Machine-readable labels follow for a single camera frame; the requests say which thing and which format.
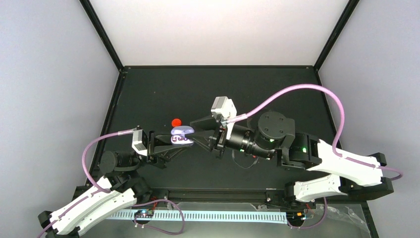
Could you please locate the purple earbud with ear hook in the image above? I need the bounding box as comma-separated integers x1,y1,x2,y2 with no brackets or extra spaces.
171,136,184,144

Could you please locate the lavender earbud charging case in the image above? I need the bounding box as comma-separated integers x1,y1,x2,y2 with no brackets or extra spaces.
171,125,195,145

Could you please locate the orange round bottle cap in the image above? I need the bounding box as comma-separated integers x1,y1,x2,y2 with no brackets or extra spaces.
171,118,182,127

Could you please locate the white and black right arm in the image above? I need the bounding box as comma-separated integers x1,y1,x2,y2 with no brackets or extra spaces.
188,111,394,208

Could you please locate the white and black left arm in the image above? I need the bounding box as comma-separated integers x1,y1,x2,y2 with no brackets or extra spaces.
38,128,185,238

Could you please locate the clear glass cup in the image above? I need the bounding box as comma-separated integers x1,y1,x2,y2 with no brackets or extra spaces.
231,150,259,169

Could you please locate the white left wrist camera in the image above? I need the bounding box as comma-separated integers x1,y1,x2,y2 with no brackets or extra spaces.
132,129,148,156

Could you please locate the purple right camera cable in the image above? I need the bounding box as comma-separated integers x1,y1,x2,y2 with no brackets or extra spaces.
221,84,404,181

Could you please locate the purple camera cable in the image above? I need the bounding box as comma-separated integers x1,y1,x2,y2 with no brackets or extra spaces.
81,128,136,194
221,84,404,181

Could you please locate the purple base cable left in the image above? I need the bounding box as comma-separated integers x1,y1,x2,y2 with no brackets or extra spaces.
133,198,187,236

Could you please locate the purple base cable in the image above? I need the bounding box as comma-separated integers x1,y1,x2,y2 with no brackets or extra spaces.
287,197,329,230
133,198,187,236

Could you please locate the light blue slotted cable duct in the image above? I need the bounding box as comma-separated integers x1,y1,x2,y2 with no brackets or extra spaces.
108,209,287,224

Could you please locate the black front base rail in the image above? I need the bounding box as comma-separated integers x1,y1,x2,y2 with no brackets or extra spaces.
140,188,306,211

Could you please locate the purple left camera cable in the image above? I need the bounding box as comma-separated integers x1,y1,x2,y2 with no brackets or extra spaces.
81,128,136,194

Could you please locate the black left rear frame post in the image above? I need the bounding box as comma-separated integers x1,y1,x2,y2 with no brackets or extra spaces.
79,0,124,71

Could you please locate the black frame post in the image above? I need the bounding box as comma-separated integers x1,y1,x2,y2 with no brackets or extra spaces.
314,0,360,72
79,0,124,71

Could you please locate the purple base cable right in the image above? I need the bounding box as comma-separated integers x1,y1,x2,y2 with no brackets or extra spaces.
287,197,329,230

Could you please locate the black right rear frame post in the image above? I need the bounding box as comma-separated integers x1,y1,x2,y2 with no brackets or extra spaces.
314,0,360,72

